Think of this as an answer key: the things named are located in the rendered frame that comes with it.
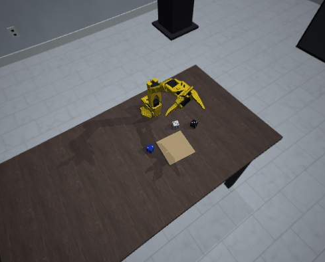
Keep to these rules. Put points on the black die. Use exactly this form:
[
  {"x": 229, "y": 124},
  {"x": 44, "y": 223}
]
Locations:
[{"x": 194, "y": 124}]

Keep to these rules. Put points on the tan mat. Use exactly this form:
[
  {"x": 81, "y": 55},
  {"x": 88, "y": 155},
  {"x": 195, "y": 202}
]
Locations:
[{"x": 175, "y": 147}]

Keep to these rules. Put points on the blue die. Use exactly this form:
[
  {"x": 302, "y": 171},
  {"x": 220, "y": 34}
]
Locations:
[{"x": 150, "y": 148}]

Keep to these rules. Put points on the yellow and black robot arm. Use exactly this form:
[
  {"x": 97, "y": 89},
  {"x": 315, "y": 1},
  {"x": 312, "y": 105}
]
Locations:
[{"x": 153, "y": 106}]

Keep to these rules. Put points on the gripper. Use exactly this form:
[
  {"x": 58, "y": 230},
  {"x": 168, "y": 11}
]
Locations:
[{"x": 183, "y": 98}]

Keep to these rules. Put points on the white die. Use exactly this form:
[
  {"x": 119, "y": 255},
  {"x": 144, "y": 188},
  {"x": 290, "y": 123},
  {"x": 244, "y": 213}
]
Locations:
[{"x": 175, "y": 124}]

